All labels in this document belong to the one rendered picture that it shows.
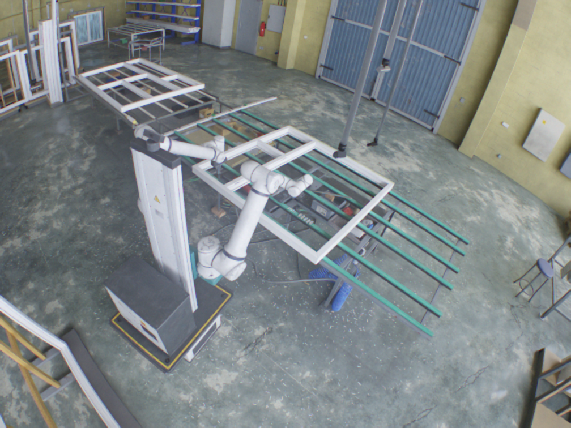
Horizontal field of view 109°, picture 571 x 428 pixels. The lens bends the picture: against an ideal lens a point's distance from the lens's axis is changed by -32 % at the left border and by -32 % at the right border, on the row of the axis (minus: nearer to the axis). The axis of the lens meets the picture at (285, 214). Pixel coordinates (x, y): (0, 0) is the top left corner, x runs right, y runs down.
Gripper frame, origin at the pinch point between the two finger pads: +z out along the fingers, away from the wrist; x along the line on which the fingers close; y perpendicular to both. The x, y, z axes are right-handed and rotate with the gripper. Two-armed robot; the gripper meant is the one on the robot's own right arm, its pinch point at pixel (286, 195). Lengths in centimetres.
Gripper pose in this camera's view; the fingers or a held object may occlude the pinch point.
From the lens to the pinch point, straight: 257.1
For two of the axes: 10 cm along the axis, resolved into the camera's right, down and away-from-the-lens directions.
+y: -5.6, -8.3, -0.2
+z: -5.3, 3.4, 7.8
